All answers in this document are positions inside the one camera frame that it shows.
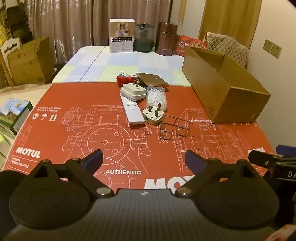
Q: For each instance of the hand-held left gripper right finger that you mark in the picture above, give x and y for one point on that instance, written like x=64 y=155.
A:
x=195 y=160

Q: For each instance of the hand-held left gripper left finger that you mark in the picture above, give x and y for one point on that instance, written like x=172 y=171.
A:
x=93 y=158

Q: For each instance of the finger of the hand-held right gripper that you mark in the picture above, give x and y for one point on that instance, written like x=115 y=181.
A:
x=286 y=150
x=260 y=157

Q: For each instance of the white three-pin plug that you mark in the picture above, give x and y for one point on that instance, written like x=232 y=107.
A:
x=152 y=117

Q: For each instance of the white power strip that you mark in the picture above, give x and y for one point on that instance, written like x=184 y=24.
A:
x=133 y=111

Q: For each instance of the brown cardboard box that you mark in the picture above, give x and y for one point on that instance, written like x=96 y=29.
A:
x=231 y=102

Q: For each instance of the white power adapter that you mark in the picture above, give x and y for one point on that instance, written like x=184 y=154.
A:
x=131 y=91

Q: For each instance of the red and blue cat figurine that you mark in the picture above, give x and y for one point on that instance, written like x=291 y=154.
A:
x=123 y=80

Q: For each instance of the gold box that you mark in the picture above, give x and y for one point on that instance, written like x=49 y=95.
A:
x=152 y=78

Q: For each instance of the red printed table mat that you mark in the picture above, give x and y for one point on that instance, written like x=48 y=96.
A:
x=69 y=139

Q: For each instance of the green picture box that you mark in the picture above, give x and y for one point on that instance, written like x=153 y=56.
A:
x=13 y=113

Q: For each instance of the checkered pastel tablecloth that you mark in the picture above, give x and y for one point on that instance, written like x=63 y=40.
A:
x=104 y=67

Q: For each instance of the red instant meal bowl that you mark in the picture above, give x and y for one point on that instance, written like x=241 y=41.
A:
x=182 y=46

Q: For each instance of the cardboard storage carton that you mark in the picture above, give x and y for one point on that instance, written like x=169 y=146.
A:
x=30 y=62

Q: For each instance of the brown metal thermos jar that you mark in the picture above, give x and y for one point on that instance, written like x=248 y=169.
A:
x=165 y=39

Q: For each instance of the white product box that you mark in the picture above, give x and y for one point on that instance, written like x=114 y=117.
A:
x=122 y=37

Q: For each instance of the glass jar with green contents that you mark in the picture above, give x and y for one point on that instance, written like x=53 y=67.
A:
x=144 y=39

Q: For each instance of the brown patterned curtain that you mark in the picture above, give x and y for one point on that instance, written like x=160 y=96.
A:
x=81 y=27

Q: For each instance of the white carved chair back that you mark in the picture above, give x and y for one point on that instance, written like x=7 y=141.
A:
x=10 y=46

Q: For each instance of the wooden door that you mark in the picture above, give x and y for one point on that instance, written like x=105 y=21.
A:
x=226 y=16

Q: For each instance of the dark folding step stool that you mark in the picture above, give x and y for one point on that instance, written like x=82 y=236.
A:
x=16 y=20

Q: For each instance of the beige wall socket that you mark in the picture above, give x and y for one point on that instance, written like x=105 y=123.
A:
x=276 y=51
x=268 y=46

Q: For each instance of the wooden wall ornament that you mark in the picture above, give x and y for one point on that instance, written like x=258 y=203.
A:
x=182 y=11

